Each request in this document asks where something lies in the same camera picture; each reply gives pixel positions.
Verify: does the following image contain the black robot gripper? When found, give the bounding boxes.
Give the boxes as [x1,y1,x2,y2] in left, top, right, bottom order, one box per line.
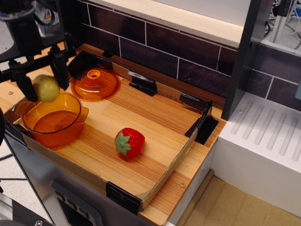
[0,33,76,102]

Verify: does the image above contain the yellow toy potato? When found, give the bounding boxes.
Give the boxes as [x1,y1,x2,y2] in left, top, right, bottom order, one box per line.
[32,74,60,103]

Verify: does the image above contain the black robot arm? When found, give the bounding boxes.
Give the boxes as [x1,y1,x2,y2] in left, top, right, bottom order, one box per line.
[0,0,76,102]

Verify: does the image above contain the orange transparent pot lid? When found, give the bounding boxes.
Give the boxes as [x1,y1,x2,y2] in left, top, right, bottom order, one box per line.
[71,68,120,102]

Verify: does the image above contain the orange transparent plastic pot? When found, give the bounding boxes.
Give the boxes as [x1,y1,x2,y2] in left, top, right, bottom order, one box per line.
[16,92,89,148]

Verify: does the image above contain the cardboard fence with black tape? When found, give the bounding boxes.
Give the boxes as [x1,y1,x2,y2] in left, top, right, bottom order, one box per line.
[6,53,224,224]

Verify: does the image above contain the red toy strawberry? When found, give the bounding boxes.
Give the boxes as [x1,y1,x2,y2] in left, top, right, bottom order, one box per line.
[114,128,145,158]

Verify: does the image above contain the grey toy oven front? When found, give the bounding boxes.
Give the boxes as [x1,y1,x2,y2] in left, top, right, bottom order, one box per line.
[4,135,149,226]

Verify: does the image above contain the white toy sink drainboard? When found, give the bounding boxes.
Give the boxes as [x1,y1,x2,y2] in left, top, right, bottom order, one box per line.
[212,93,301,217]

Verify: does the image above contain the dark grey vertical post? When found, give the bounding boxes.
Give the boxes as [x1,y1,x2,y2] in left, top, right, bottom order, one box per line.
[222,0,273,120]

